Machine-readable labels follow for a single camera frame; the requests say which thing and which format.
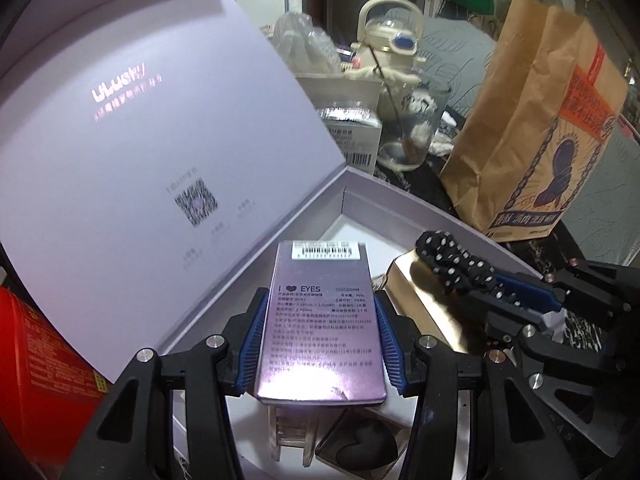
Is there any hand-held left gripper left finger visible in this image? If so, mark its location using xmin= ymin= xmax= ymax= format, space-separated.
xmin=85 ymin=286 xmax=271 ymax=480

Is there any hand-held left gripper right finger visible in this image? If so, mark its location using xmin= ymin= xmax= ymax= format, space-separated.
xmin=374 ymin=289 xmax=567 ymax=480

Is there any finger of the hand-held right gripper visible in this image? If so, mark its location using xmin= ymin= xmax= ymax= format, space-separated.
xmin=494 ymin=259 xmax=640 ymax=333
xmin=456 ymin=290 xmax=607 ymax=392

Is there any gold cardboard box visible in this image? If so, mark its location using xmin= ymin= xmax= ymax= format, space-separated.
xmin=387 ymin=252 xmax=501 ymax=357

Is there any silver lavender printed box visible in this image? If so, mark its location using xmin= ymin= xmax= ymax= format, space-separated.
xmin=254 ymin=240 xmax=388 ymax=406

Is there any black polka dot scrunchie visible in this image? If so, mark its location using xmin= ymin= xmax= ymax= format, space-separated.
xmin=414 ymin=230 xmax=502 ymax=294

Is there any pearl beige hair claw clip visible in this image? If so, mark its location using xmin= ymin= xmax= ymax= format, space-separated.
xmin=267 ymin=402 xmax=321 ymax=467

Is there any lavender white gift box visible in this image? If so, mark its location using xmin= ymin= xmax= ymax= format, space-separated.
xmin=0 ymin=0 xmax=546 ymax=480

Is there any clear case with black heart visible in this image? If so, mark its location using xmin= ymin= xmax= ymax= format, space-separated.
xmin=315 ymin=405 xmax=414 ymax=480

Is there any brown printed paper bag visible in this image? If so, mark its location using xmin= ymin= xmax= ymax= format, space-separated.
xmin=440 ymin=0 xmax=630 ymax=243

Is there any clear drinking glass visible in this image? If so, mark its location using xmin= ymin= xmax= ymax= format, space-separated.
xmin=377 ymin=79 xmax=452 ymax=172

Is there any crumpled white tissue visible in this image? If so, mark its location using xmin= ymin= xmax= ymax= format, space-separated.
xmin=402 ymin=91 xmax=437 ymax=149

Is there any small white barcode box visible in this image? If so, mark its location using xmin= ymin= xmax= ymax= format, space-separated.
xmin=320 ymin=106 xmax=383 ymax=176

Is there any red cardboard box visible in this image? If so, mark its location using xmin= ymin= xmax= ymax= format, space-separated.
xmin=0 ymin=285 xmax=113 ymax=433

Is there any thin stirring stick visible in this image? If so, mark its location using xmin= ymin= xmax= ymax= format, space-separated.
xmin=369 ymin=45 xmax=418 ymax=158

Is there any white storage box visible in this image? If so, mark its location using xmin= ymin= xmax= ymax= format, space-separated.
xmin=295 ymin=72 xmax=383 ymax=111

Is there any clear plastic bag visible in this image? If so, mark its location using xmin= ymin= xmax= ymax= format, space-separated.
xmin=270 ymin=10 xmax=347 ymax=77

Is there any cream water bottle with handle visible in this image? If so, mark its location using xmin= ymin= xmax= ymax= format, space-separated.
xmin=347 ymin=0 xmax=427 ymax=92

